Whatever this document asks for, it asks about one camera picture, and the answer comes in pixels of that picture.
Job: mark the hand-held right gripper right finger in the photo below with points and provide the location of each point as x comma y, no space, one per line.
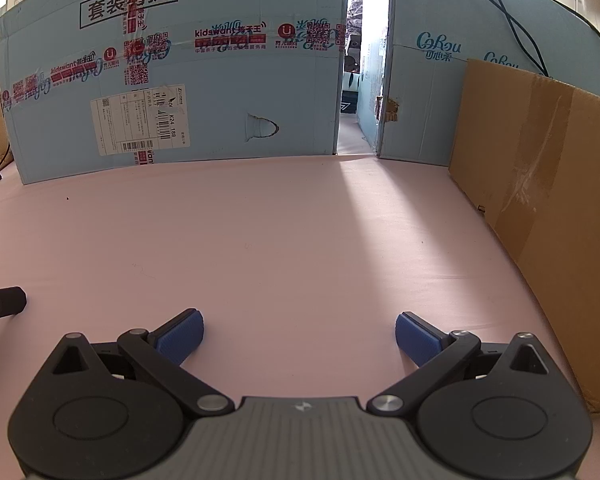
420,337

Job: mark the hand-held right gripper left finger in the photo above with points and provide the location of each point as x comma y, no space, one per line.
180,335

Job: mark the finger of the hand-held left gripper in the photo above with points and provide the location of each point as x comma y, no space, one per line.
5,301

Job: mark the light blue printed cardboard box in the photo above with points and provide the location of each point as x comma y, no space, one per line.
420,110

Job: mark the light blue box with label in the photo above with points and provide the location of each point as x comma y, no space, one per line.
230,110

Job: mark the black and white cup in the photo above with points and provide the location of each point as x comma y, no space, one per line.
348,102

